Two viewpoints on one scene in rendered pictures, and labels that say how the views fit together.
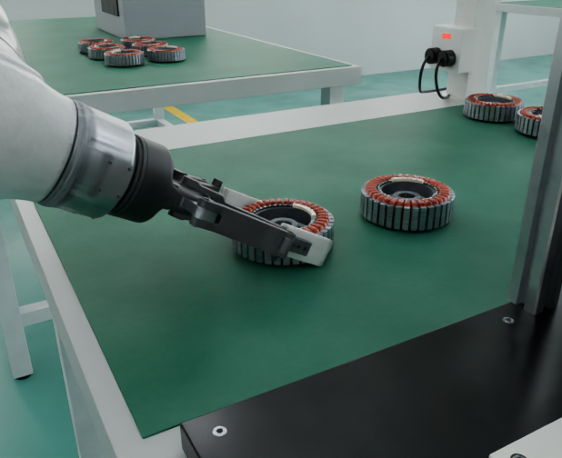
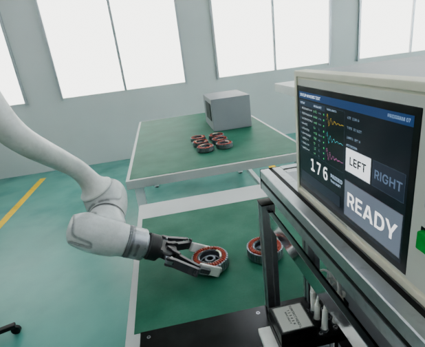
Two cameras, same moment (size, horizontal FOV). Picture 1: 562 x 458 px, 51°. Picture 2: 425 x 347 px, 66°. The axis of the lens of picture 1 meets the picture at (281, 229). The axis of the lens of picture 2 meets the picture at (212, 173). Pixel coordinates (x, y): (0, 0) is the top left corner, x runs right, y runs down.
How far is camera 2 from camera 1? 0.51 m
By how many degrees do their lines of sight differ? 21
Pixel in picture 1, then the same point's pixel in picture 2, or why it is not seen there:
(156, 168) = (155, 246)
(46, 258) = (135, 262)
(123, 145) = (143, 241)
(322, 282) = (214, 284)
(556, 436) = not seen: outside the picture
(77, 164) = (128, 248)
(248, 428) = (156, 337)
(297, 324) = (195, 301)
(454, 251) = not seen: hidden behind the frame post
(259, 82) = (258, 162)
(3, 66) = (109, 223)
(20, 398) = not seen: hidden behind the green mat
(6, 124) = (108, 241)
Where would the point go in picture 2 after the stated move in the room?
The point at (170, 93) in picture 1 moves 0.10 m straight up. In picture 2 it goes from (217, 169) to (215, 152)
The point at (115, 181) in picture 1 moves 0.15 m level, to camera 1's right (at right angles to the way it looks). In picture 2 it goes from (140, 252) to (191, 257)
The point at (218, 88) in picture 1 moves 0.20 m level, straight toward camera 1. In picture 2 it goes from (239, 166) to (233, 179)
